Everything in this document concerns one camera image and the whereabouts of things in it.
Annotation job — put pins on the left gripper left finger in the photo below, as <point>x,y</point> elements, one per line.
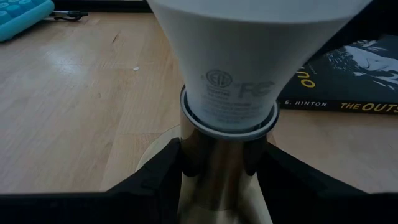
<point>93,208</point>

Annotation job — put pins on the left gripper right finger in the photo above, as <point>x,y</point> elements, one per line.
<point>311,202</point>

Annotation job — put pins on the brass lamp base with socket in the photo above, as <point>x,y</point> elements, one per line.
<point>224,174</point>

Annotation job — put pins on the white lightbulb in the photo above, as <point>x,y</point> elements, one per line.
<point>248,56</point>

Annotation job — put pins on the black Outsiders paperback book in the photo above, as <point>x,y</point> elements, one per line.
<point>342,93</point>

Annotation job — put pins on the teal tray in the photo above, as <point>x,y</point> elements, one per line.
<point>18,15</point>

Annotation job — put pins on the small black bracket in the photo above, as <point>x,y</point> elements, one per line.
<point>68,15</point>

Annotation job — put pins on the black aluminium table frame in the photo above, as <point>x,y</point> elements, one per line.
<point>102,5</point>

